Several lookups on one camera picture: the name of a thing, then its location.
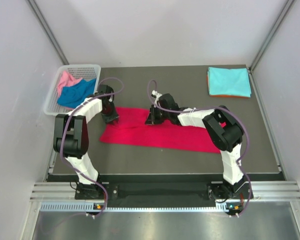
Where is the red t shirt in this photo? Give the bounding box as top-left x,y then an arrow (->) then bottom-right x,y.
99,107 -> 220,154

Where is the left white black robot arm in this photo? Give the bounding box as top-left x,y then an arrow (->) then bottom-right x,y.
53,84 -> 119,199

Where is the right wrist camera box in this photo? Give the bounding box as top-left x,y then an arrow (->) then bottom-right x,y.
150,90 -> 162,101

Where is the folded orange t shirt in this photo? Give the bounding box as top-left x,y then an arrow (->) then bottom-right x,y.
206,74 -> 250,99

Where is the white perforated plastic basket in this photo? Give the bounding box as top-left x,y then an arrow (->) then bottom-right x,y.
43,64 -> 102,116

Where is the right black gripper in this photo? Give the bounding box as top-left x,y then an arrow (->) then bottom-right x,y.
145,104 -> 170,126

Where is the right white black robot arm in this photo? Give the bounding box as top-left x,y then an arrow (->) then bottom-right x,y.
145,90 -> 252,203

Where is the folded light blue t shirt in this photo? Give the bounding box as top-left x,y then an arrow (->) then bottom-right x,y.
207,67 -> 252,97

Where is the white slotted cable duct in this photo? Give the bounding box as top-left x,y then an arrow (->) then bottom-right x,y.
40,202 -> 239,213

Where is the aluminium frame post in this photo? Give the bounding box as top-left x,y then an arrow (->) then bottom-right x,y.
25,0 -> 69,65
248,0 -> 296,73

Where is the right aluminium frame post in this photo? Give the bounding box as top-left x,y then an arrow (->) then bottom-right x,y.
248,0 -> 296,73

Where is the pink t shirt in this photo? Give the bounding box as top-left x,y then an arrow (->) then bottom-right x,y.
57,71 -> 83,97

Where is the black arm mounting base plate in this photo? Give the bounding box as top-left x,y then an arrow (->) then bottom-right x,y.
74,181 -> 253,203

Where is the left aluminium frame post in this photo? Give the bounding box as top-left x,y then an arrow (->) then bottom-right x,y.
25,0 -> 69,65

